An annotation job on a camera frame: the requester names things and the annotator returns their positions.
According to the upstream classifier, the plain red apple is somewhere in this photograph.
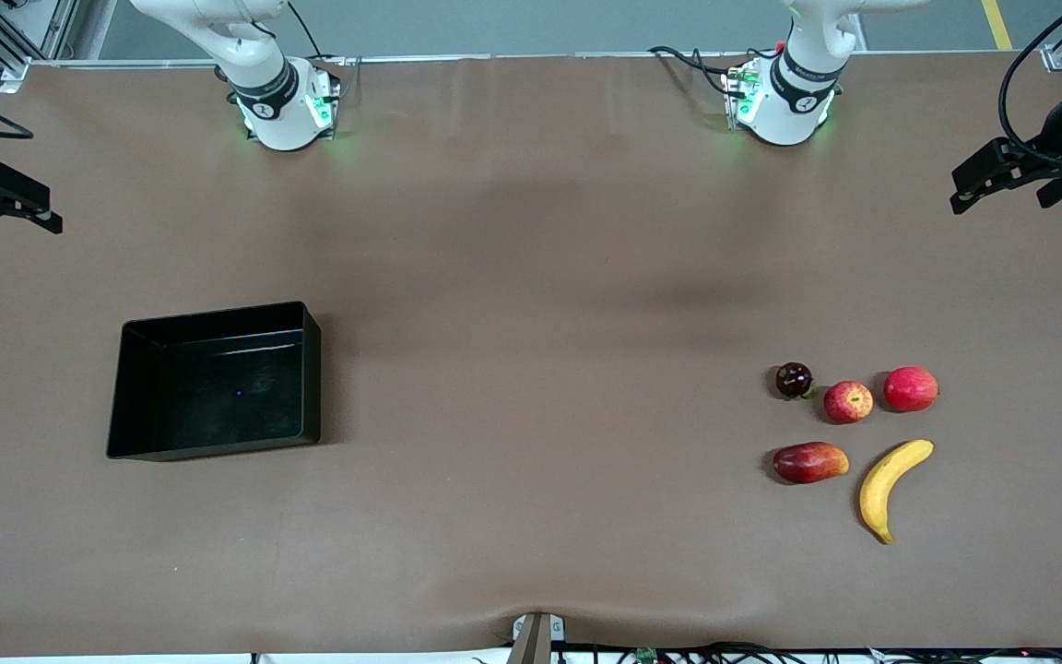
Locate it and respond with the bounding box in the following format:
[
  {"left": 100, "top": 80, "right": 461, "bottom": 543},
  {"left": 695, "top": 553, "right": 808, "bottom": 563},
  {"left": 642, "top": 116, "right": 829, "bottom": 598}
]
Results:
[{"left": 882, "top": 366, "right": 940, "bottom": 413}]

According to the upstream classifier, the black arm base cable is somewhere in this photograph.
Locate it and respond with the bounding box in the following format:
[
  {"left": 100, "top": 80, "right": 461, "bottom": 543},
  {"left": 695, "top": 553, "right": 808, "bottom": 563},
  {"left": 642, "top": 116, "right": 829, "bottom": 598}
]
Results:
[
  {"left": 648, "top": 43, "right": 779, "bottom": 99},
  {"left": 286, "top": 0, "right": 349, "bottom": 104}
]

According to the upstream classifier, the elongated red mango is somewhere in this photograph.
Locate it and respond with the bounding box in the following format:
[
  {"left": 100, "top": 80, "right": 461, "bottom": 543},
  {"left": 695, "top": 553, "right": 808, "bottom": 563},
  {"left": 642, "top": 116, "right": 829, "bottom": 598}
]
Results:
[{"left": 773, "top": 441, "right": 851, "bottom": 485}]

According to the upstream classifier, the red yellow apple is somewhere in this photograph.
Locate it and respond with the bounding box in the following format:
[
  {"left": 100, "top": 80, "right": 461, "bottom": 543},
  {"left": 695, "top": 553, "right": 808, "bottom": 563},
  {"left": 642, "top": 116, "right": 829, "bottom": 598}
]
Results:
[{"left": 823, "top": 380, "right": 875, "bottom": 425}]

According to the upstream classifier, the black right arm base cable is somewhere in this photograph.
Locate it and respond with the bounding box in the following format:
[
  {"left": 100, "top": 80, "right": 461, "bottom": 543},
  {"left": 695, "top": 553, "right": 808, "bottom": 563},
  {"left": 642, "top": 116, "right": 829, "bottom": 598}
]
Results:
[{"left": 286, "top": 0, "right": 349, "bottom": 104}]

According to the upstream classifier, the metal table edge rail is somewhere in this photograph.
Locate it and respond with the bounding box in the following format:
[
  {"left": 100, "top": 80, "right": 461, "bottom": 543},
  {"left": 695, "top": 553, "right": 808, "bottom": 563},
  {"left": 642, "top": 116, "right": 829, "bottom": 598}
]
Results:
[{"left": 29, "top": 50, "right": 1048, "bottom": 71}]

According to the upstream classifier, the yellow banana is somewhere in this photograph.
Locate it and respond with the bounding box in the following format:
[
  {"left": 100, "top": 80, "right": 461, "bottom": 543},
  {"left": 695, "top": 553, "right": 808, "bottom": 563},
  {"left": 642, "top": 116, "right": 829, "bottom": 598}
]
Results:
[{"left": 858, "top": 439, "right": 936, "bottom": 546}]

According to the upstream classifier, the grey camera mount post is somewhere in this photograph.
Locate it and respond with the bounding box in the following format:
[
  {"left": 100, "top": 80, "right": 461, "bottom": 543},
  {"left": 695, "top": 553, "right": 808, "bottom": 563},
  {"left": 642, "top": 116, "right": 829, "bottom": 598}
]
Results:
[{"left": 505, "top": 611, "right": 567, "bottom": 664}]

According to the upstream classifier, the black cable along table edge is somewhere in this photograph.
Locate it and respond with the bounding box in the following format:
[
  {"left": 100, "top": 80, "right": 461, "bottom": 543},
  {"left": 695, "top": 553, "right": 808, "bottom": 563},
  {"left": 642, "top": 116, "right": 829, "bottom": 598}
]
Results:
[{"left": 557, "top": 640, "right": 1062, "bottom": 664}]

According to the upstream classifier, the black left arm base cable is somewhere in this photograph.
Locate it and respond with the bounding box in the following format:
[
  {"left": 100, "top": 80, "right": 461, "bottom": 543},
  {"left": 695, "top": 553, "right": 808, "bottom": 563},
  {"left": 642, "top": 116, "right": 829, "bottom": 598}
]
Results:
[{"left": 648, "top": 43, "right": 779, "bottom": 99}]

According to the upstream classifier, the dark purple round fruit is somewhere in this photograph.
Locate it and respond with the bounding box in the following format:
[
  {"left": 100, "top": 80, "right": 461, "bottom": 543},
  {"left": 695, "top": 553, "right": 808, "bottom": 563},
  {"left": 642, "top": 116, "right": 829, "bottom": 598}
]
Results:
[{"left": 775, "top": 362, "right": 815, "bottom": 400}]

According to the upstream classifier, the black plastic box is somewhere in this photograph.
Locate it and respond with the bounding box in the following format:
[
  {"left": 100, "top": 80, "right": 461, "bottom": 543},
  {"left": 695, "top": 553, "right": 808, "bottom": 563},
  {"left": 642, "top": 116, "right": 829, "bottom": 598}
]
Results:
[{"left": 106, "top": 301, "right": 323, "bottom": 462}]

